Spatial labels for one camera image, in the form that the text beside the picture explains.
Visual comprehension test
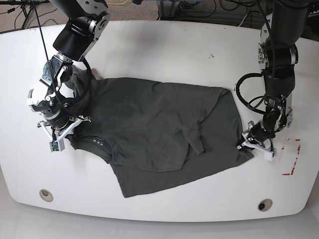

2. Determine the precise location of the grey metal frame background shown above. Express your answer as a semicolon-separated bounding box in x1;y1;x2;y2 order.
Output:
156;0;181;20

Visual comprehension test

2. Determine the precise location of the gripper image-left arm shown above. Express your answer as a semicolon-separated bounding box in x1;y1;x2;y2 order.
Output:
37;116;91;142

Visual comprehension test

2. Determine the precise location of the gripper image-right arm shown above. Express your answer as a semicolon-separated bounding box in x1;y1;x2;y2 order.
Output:
236;121;275;152

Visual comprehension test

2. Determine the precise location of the red tape rectangle marking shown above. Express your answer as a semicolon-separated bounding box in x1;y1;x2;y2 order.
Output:
280;138;302;176

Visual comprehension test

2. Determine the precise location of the table cable grommet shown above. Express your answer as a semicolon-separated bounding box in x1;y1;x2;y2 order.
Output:
39;189;53;202
258;199;273;212

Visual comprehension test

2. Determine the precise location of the left table cable grommet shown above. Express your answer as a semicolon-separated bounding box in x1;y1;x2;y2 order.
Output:
39;189;53;202

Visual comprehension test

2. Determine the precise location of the wrist camera on image-left arm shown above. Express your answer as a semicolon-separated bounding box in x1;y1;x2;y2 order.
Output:
49;140;65;152

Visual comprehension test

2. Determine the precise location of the right table cable grommet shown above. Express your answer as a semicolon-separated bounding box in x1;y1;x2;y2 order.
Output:
258;199;273;212

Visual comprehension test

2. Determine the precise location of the black tripod stand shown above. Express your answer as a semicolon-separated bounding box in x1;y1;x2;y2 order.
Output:
0;0;53;29

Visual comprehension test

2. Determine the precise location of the wrist camera on image-right arm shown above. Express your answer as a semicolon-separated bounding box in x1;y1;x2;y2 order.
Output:
264;149;277;162

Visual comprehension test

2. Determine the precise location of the dark grey T-shirt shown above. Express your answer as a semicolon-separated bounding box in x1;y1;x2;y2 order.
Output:
70;78;254;198

